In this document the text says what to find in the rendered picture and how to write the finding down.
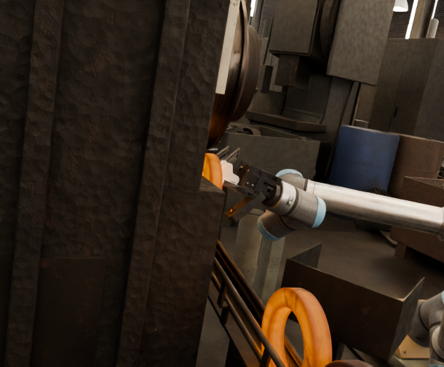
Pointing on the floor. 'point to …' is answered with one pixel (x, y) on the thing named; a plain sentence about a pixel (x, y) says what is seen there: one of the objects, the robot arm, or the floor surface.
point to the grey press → (322, 66)
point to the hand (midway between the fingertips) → (207, 175)
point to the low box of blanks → (426, 251)
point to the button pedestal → (268, 269)
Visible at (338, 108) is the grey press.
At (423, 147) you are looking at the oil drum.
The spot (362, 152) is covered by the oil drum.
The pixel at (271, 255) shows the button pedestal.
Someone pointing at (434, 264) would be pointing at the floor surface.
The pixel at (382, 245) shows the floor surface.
